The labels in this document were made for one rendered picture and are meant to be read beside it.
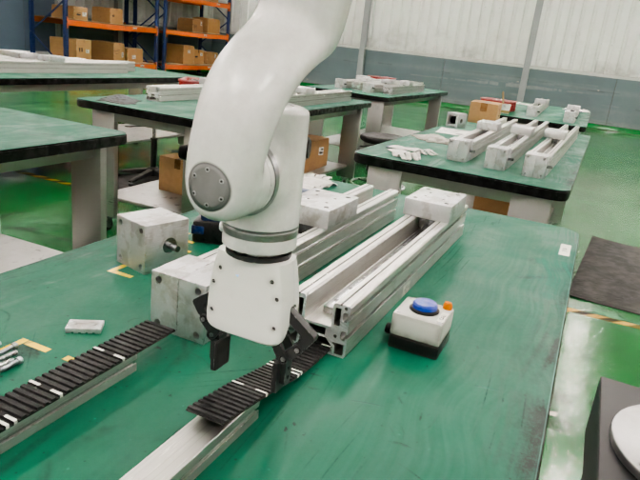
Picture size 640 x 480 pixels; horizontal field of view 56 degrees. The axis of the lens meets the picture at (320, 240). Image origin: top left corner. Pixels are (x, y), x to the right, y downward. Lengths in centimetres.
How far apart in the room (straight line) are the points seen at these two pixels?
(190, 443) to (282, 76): 39
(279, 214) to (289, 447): 27
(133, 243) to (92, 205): 156
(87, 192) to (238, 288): 209
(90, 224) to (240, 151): 224
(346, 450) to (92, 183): 212
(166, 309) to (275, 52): 50
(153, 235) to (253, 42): 64
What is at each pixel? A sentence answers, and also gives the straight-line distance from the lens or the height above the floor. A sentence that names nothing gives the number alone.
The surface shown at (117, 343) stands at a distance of 87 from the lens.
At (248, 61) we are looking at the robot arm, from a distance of 57.
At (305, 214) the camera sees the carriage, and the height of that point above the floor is 89.
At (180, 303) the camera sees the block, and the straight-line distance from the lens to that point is 93.
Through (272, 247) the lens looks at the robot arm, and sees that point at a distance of 65.
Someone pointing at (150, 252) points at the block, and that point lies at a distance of 116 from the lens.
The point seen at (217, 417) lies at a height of 83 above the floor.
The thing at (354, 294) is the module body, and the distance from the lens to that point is 93.
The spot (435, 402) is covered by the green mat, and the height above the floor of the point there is 78.
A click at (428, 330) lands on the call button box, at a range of 95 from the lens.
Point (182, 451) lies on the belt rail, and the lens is 68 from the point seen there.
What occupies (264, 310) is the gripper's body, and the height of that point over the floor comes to 94.
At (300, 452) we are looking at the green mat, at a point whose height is 78.
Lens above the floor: 122
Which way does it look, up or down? 18 degrees down
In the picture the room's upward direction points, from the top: 7 degrees clockwise
